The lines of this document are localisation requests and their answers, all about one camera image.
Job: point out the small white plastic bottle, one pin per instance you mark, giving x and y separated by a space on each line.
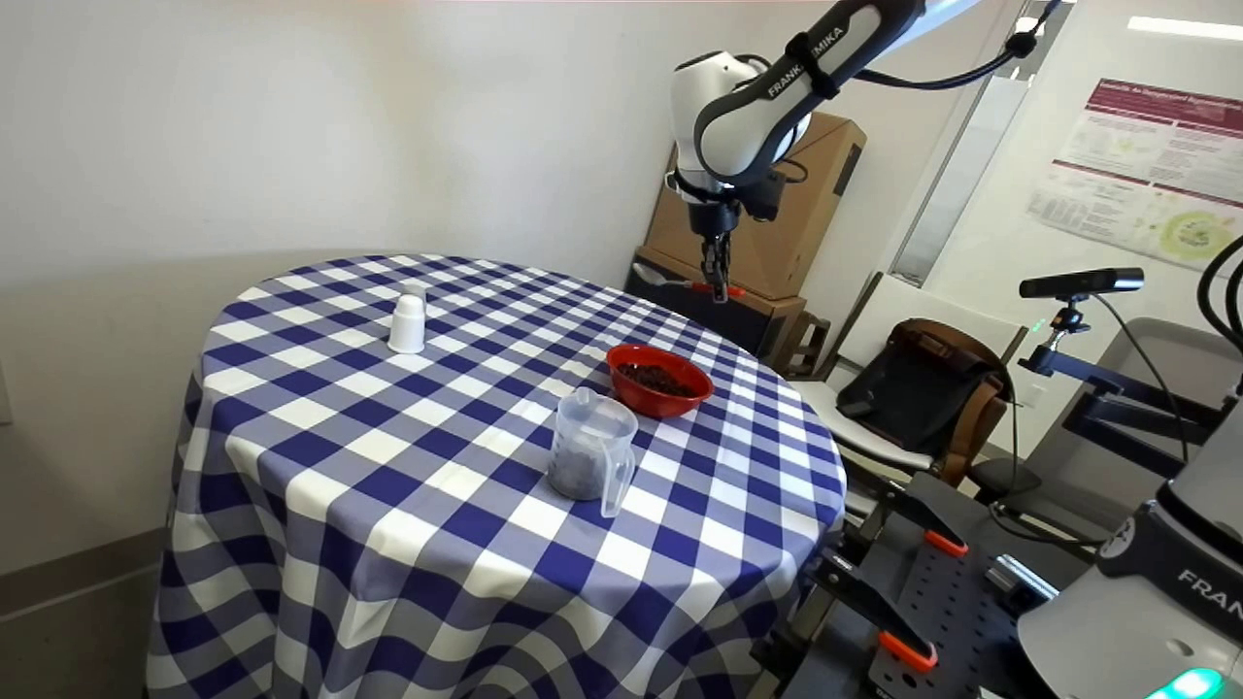
406 332

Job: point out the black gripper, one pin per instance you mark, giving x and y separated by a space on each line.
714 223

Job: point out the robot base unit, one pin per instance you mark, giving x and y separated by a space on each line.
1158 614

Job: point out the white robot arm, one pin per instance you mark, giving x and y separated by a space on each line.
742 114

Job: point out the brown cardboard box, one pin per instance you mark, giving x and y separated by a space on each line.
771 259

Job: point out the wall poster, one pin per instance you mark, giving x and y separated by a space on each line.
1153 174

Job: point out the black orange clamp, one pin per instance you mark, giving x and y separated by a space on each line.
895 634

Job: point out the clear plastic measuring cup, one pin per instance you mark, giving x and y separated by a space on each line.
593 445

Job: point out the black brown bag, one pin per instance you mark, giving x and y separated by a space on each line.
930 389

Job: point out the black camera on stand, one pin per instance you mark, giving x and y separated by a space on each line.
1078 284

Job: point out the blue white checkered tablecloth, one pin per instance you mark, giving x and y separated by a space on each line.
355 522

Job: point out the red plastic bowl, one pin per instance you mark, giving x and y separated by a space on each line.
657 383

